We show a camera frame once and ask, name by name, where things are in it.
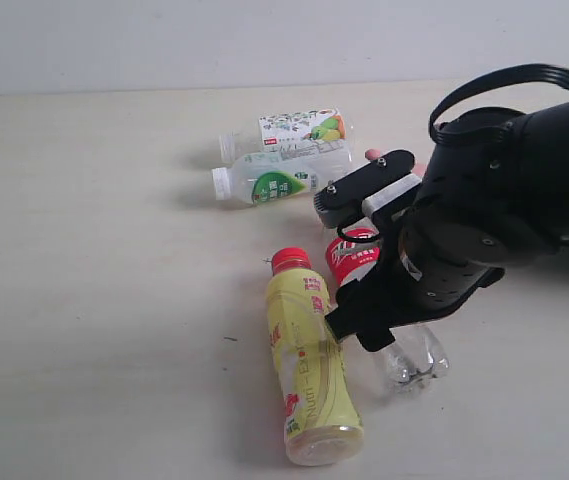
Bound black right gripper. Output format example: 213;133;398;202
325;107;564;352

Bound clear red-label cola bottle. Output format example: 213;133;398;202
325;224;450;397

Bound yellow Nutri-Express bottle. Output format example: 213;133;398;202
265;247;364;467

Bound clear green-label drink bottle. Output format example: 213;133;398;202
211;141;352;205

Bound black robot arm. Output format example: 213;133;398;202
316;102;569;352

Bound clear fruit-label bottle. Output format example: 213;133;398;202
219;107;354;164

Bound person's open hand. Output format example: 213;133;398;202
364;147;428;177

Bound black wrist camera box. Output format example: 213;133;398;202
314;150;421;229

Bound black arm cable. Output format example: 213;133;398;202
428;62;569;146

